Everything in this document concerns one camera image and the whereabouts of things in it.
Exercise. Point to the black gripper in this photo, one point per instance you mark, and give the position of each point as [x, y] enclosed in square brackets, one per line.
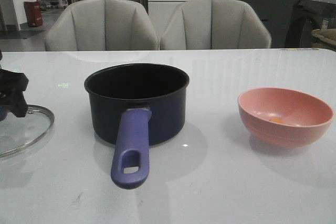
[13, 85]

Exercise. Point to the glass lid with purple knob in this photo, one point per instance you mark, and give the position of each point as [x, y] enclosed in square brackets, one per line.
[18, 134]

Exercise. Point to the dark blue saucepan purple handle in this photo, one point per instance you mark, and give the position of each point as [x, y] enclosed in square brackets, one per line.
[134, 106]

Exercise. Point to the orange ham slices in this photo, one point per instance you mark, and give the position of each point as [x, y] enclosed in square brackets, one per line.
[276, 120]

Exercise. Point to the pink bowl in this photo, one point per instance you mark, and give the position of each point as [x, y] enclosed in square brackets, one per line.
[305, 117]

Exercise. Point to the red bin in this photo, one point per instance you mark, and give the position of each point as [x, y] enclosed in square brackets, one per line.
[33, 13]

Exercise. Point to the left grey upholstered chair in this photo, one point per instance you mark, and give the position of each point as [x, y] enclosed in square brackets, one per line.
[102, 25]

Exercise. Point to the grey upholstered chair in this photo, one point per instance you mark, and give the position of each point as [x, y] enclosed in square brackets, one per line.
[102, 25]
[215, 24]

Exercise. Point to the right grey upholstered chair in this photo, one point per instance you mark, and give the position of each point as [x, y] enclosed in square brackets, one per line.
[215, 24]

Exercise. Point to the dark appliance at right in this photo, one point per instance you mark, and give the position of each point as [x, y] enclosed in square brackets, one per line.
[306, 16]

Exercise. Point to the beige cushion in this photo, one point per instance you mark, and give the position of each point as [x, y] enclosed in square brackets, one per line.
[324, 38]

